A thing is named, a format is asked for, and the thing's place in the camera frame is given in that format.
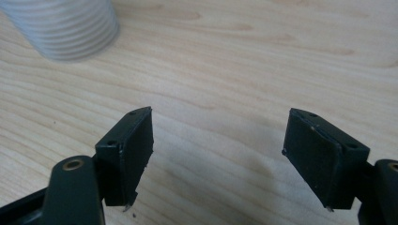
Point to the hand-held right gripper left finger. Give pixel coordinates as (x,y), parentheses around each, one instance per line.
(125,162)

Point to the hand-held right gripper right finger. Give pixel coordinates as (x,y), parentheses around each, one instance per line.
(322,162)

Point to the white ribbed plastic cup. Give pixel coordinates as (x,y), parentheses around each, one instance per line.
(62,28)

